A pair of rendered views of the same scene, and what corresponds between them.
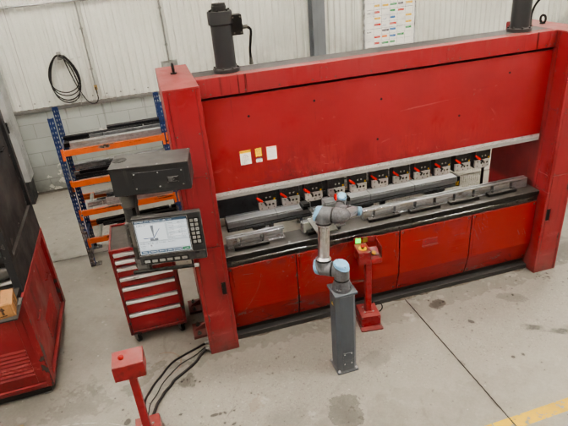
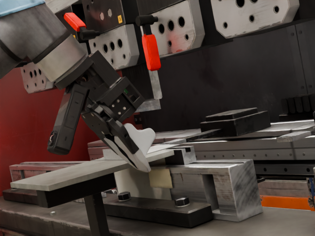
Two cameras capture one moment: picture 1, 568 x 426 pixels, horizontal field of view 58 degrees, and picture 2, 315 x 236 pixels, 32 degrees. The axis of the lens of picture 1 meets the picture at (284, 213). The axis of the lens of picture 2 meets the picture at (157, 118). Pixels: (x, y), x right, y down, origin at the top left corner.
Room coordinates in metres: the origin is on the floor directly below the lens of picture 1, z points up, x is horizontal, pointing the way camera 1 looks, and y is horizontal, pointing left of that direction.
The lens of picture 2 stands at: (3.51, -1.34, 1.12)
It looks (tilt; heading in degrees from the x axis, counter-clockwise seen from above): 3 degrees down; 69
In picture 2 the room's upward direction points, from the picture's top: 11 degrees counter-clockwise
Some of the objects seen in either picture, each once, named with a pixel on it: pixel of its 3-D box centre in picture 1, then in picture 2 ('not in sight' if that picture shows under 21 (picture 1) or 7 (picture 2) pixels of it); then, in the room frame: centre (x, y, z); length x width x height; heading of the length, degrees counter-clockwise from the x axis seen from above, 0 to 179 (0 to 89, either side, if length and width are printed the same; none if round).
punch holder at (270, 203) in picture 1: (265, 199); (44, 58); (3.80, 0.14, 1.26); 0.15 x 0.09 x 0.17; 103
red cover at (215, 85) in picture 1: (388, 61); not in sight; (4.04, -0.91, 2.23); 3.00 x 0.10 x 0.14; 103
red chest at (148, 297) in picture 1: (150, 280); not in sight; (3.89, 1.26, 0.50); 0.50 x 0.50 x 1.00; 13
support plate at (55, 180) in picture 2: (322, 224); (92, 168); (3.76, -0.31, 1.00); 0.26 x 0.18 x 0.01; 13
